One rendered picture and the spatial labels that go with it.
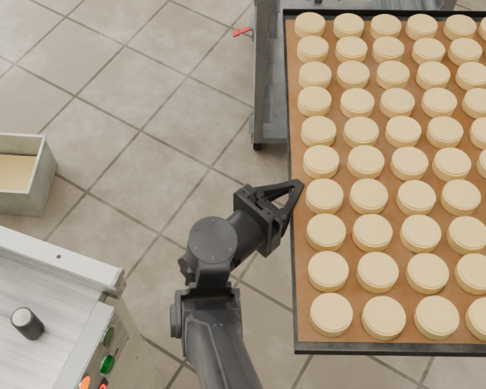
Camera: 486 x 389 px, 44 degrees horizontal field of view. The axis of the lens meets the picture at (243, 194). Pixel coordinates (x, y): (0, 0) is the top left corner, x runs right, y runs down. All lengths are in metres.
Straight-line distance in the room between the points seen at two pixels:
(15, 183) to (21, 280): 1.09
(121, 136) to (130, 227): 0.37
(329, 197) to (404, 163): 0.12
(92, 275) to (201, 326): 0.29
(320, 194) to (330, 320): 0.18
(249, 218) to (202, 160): 1.31
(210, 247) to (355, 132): 0.31
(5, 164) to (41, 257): 1.21
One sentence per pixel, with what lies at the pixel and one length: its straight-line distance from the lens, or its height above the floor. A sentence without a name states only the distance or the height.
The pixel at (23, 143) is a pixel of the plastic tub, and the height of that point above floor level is 0.11.
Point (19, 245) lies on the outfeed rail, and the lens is 0.96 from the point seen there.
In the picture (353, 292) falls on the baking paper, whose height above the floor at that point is 1.01.
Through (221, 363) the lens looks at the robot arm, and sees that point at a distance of 0.56.
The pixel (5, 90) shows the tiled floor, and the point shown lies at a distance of 2.42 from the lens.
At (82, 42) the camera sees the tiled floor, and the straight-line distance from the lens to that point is 2.49.
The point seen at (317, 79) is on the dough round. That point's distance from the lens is 0.94.
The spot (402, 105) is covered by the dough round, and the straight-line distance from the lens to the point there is 0.93.
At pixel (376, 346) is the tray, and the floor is 1.02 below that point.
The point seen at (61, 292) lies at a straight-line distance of 0.98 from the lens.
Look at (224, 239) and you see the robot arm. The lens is 0.68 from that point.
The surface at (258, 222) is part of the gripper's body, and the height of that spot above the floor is 1.04.
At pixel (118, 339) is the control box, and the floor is 0.75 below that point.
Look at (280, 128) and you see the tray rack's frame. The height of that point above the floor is 0.15.
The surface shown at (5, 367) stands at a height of 0.84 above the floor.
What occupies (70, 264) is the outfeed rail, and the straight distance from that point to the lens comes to 0.92.
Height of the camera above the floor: 1.71
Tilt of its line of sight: 60 degrees down
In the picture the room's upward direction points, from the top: straight up
